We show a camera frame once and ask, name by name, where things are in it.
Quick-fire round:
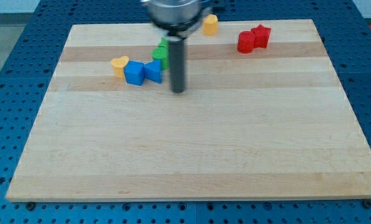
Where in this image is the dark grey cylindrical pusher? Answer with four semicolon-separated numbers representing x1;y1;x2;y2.
167;36;186;93

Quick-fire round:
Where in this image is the blue triangle block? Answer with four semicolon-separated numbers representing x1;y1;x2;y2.
144;59;162;83

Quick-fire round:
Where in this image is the yellow hexagon block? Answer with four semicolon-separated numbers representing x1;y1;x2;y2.
202;14;218;35

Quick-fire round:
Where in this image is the green star block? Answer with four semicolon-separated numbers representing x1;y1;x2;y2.
158;37;168;49

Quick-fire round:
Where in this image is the green cylinder block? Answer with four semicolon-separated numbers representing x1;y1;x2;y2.
152;47;169;70

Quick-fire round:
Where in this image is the blue cube block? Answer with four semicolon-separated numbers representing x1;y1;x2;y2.
124;60;145;86

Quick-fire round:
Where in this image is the yellow heart block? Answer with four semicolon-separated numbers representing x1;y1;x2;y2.
111;56;129;78

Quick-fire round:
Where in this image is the red cylinder block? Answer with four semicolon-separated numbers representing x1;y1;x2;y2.
237;30;255;54

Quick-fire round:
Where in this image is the red star block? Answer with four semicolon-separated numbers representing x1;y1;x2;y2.
250;24;271;49

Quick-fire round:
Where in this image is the wooden board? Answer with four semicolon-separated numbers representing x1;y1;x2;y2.
6;19;371;202

